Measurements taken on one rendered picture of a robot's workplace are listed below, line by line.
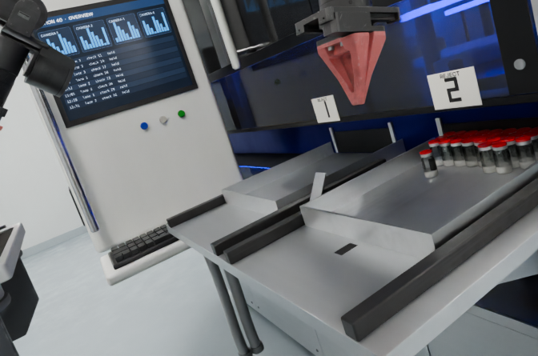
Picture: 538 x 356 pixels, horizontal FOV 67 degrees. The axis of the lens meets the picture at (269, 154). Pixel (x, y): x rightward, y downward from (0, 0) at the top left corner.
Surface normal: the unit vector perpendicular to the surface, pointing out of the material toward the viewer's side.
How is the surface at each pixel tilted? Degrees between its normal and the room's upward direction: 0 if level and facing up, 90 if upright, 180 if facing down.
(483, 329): 90
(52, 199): 90
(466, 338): 90
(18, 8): 99
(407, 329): 0
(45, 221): 90
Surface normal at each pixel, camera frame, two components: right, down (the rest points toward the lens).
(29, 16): 0.62, 0.11
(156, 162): 0.45, 0.01
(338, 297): -0.30, -0.94
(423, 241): -0.83, 0.35
